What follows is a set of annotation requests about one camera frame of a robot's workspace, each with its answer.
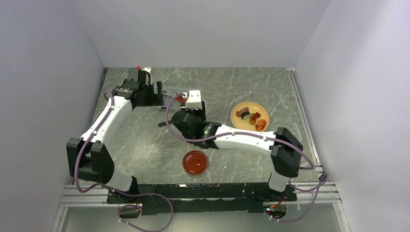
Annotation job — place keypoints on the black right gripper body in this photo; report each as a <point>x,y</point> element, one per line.
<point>198,114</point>

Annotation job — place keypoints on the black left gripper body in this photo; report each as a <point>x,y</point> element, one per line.
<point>149,98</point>

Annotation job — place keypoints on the black sushi roll piece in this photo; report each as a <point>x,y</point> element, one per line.
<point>246,116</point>

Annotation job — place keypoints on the brown meat piece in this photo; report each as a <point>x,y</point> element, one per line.
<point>240,112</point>

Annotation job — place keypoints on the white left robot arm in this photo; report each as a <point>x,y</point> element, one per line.
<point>88,156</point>

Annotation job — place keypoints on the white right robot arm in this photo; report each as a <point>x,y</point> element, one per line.
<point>281,146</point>

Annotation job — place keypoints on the red round lunch box lid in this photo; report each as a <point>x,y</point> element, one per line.
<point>195,162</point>

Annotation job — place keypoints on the tan round plate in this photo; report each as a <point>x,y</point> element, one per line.
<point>238,123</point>

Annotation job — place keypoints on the orange red food piece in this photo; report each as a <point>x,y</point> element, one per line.
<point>260,125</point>

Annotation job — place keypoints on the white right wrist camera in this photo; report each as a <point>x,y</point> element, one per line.
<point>194,100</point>

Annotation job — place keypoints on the red handled adjustable wrench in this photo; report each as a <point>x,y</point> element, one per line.
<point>172,94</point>

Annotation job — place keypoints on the small black handled hammer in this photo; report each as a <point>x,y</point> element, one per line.
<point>164,123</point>

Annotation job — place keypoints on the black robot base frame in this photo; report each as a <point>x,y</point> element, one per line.
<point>197,198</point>

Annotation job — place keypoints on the aluminium rail on right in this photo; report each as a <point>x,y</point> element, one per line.
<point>310,140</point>

